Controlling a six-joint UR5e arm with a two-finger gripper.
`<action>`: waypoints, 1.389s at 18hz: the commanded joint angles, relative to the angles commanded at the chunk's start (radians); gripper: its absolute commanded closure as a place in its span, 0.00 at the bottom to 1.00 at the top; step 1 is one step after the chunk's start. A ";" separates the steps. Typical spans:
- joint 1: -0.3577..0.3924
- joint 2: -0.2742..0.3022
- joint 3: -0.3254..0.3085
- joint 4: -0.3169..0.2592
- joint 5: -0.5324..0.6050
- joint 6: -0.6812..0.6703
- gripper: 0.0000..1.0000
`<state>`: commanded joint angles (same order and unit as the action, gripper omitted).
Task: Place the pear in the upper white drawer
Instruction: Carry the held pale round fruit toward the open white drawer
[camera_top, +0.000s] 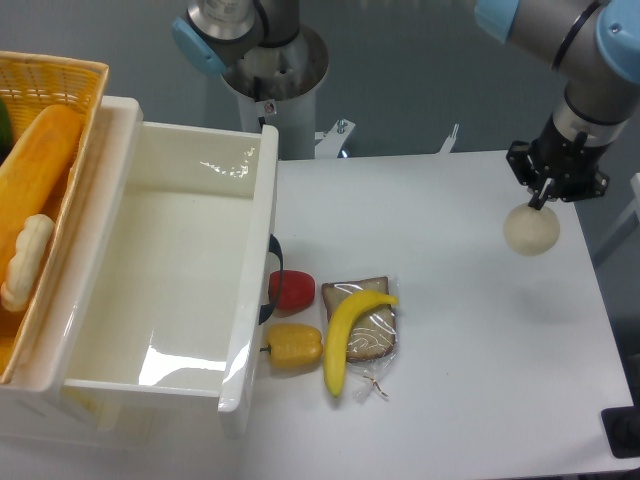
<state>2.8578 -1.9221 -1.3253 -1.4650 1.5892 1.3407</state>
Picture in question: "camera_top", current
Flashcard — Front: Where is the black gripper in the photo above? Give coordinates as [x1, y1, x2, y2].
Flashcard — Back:
[506, 131, 609, 210]

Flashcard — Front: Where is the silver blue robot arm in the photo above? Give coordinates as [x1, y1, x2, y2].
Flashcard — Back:
[474, 0, 639, 210]

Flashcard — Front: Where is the open white upper drawer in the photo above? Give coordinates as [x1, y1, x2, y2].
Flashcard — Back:
[63, 122, 281, 438]

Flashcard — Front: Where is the white drawer cabinet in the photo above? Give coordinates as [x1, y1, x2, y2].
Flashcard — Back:
[1, 97, 229, 443]

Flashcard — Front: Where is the bagged brown bread slice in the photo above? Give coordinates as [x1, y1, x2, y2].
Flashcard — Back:
[320, 276, 399, 403]

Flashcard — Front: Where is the black device at table edge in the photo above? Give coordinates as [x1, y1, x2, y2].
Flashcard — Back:
[601, 406, 639, 459]

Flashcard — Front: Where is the yellow banana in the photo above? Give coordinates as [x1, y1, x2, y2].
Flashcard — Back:
[323, 290, 399, 398]

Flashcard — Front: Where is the red bell pepper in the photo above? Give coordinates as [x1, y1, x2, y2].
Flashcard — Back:
[269, 270, 316, 312]

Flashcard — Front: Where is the yellow bell pepper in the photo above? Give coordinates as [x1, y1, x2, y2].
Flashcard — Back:
[260, 323, 323, 369]

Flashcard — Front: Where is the cream twisted bread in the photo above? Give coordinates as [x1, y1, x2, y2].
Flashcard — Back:
[1, 214, 54, 313]

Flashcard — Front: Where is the orange baguette bread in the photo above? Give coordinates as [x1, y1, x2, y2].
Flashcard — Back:
[1, 105, 83, 276]

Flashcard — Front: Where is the yellow woven plastic basket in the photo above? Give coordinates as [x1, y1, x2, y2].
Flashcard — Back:
[1, 51, 109, 384]

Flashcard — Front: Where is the green vegetable in basket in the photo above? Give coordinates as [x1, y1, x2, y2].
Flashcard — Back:
[0, 101, 14, 162]

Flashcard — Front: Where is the white table frame bracket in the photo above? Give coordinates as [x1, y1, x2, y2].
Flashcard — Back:
[439, 123, 460, 154]
[315, 118, 356, 159]

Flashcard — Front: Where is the black drawer handle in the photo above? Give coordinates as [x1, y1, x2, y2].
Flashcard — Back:
[257, 233, 285, 324]

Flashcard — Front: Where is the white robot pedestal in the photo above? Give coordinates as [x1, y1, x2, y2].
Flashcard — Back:
[170, 0, 330, 161]

